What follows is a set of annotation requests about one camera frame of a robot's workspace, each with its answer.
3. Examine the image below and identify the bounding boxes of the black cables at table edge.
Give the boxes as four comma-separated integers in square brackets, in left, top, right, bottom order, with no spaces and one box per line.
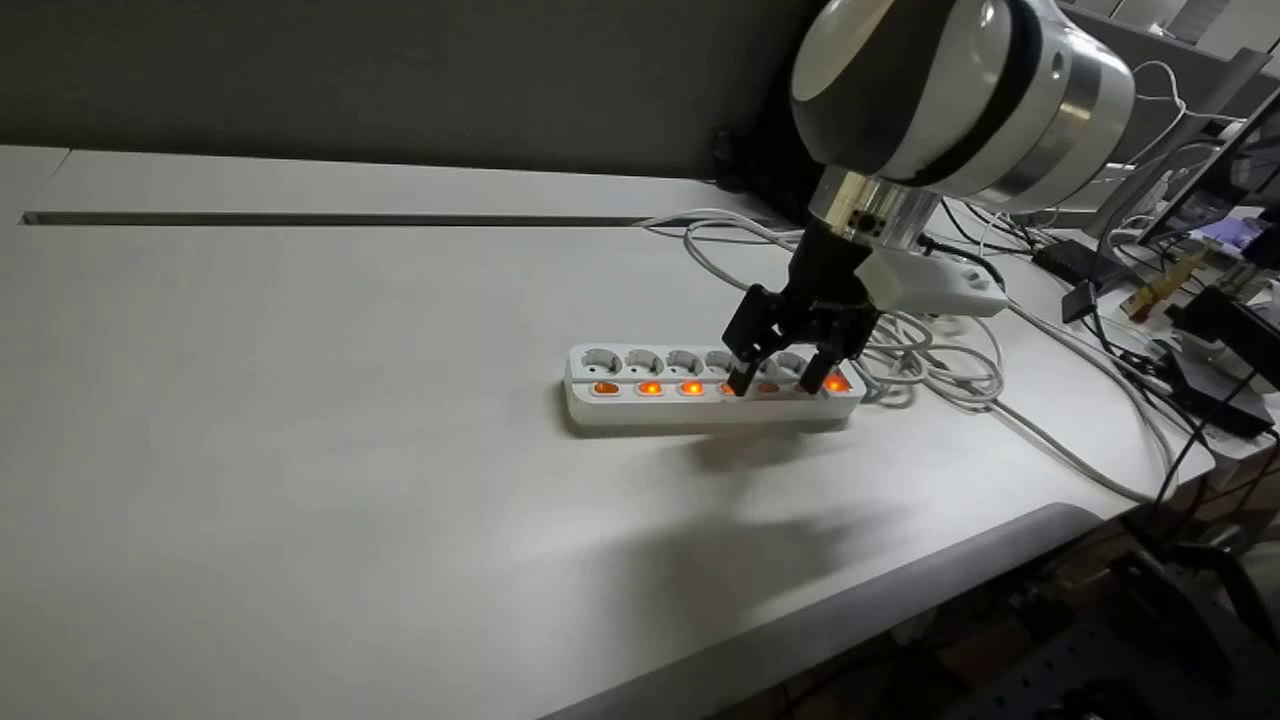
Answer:
[1064,262,1280,536]

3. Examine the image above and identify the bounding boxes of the white power strip cable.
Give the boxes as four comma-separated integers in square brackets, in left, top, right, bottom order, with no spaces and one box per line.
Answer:
[643,208,1186,507]

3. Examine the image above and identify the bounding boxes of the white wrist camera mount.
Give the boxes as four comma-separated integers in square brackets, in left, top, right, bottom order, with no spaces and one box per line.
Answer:
[856,249,1007,316]

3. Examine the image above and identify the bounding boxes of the dark metal rail on table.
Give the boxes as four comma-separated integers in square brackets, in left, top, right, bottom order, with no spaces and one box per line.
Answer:
[21,211,643,226]

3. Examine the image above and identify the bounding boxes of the cluttered side desk equipment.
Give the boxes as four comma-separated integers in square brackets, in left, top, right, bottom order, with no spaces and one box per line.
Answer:
[1038,0,1280,350]

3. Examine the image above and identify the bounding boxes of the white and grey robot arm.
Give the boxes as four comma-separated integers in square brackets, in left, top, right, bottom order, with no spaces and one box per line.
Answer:
[725,0,1135,395]

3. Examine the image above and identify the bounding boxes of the white multi-switch power strip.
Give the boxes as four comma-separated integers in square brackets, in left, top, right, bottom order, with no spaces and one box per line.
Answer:
[560,345,868,433]

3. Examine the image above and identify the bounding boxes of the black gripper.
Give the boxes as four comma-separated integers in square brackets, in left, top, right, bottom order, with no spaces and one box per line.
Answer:
[725,225,879,395]

